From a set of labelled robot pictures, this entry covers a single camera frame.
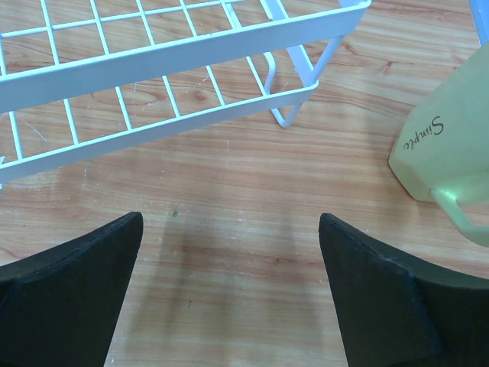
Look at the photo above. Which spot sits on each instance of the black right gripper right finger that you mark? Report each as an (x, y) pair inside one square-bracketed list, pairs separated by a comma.
[(395, 309)]

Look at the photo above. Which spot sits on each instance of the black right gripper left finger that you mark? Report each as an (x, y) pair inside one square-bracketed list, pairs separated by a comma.
[(60, 306)]

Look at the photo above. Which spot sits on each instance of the pale green mug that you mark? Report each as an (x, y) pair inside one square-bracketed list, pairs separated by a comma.
[(441, 153)]

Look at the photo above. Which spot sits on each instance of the white wire dish rack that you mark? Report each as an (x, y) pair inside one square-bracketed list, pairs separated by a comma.
[(83, 79)]

